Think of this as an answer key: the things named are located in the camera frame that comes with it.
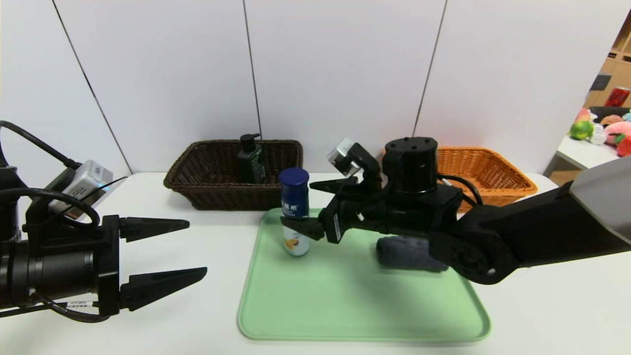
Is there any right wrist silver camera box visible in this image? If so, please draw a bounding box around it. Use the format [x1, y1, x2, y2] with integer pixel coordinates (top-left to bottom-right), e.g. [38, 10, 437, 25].
[326, 138, 363, 178]

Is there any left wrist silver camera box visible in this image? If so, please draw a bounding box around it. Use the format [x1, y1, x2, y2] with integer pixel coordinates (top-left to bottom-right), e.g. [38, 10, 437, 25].
[48, 160, 114, 219]

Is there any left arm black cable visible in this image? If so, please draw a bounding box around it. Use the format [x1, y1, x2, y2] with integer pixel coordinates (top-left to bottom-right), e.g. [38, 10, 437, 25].
[0, 121, 111, 323]

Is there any dark brown wicker basket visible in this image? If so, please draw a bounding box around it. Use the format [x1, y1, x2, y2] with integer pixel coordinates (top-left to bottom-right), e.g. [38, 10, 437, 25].
[163, 140, 304, 212]

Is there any wooden shelf unit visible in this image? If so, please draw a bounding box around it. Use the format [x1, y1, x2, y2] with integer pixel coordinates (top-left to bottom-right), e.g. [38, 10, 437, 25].
[583, 5, 631, 108]

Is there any black shallow basket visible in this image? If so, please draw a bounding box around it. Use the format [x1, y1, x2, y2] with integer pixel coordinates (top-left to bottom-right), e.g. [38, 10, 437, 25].
[589, 106, 631, 123]

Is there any red drink can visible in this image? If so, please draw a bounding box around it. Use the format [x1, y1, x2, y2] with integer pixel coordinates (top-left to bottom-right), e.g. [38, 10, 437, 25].
[604, 86, 631, 107]

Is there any dark grey towel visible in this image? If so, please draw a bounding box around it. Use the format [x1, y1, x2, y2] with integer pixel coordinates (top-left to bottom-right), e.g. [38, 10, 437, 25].
[376, 236, 450, 273]

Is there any large pink plush toy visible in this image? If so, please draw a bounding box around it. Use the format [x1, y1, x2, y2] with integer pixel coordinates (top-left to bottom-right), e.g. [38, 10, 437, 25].
[604, 121, 631, 144]

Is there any orange wicker basket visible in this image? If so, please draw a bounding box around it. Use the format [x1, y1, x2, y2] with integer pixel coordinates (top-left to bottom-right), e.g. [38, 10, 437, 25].
[437, 146, 538, 213]

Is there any black pump dispenser bottle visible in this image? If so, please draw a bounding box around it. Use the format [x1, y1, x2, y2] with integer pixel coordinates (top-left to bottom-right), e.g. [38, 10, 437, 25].
[237, 133, 267, 184]

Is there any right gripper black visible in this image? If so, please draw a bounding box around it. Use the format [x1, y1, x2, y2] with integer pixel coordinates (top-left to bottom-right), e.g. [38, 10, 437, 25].
[280, 176, 389, 245]

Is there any light green plastic tray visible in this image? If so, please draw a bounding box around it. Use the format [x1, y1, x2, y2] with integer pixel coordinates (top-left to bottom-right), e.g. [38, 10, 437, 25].
[237, 208, 491, 342]

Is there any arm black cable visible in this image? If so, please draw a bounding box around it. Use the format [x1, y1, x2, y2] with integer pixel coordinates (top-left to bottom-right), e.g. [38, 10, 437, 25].
[0, 121, 111, 323]
[436, 174, 484, 208]

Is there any green plush toy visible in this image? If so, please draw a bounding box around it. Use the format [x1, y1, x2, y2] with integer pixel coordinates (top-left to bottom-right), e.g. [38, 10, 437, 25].
[569, 120, 594, 141]

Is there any white side table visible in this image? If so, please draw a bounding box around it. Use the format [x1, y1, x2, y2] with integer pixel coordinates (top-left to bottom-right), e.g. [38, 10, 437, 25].
[556, 135, 631, 172]

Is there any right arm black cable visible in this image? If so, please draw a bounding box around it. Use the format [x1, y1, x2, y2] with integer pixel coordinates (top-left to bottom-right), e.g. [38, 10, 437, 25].
[436, 174, 484, 208]

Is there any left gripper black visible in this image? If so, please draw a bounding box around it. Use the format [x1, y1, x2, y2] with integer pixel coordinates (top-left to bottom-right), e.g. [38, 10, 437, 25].
[27, 214, 208, 318]

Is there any white bottle with blue cap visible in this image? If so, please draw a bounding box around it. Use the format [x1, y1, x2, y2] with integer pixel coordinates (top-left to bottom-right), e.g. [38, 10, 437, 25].
[279, 167, 311, 256]

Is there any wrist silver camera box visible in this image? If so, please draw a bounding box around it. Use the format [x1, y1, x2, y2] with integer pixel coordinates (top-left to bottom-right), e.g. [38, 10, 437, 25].
[48, 160, 114, 219]
[326, 138, 363, 178]

